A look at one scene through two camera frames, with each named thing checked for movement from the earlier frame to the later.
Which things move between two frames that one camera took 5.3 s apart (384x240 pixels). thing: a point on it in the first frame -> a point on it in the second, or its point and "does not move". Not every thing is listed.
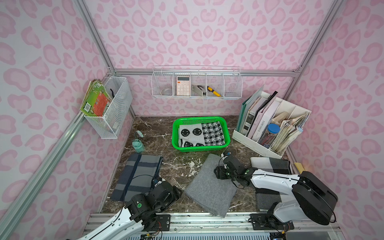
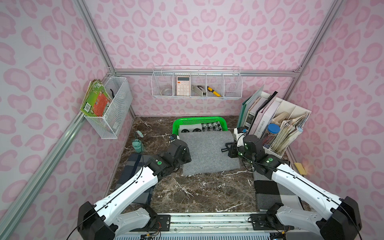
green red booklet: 96,100 does not move
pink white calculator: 183,85 does not move
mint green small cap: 140,133 does not move
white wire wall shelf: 187,81 does not move
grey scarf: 205,188 -> 205,149
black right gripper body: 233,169 -> 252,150
